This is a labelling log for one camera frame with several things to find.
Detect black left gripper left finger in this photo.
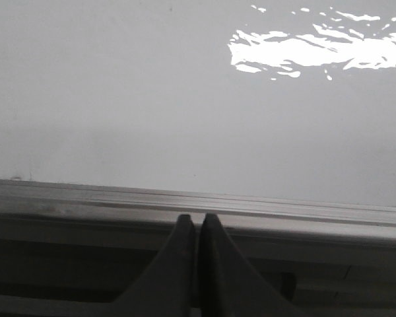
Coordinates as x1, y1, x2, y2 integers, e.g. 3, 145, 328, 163
114, 215, 195, 316

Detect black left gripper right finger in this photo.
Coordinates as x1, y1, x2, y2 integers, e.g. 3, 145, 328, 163
200, 214, 304, 316

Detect white whiteboard with aluminium frame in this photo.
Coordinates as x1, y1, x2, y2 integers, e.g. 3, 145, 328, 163
0, 1, 396, 247

